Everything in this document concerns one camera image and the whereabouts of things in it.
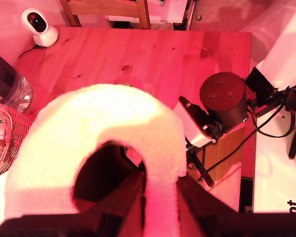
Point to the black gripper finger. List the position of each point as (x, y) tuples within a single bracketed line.
[(123, 202), (197, 205), (202, 172)]

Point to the white paper towel roll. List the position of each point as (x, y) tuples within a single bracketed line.
[(64, 135)]

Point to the large clear water bottle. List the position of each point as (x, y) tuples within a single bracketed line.
[(5, 81)]

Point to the wooden chair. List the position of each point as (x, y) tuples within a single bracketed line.
[(108, 10)]

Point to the white wrist camera on bracket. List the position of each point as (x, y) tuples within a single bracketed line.
[(192, 128)]

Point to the small white round camera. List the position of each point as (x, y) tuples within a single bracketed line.
[(43, 37)]

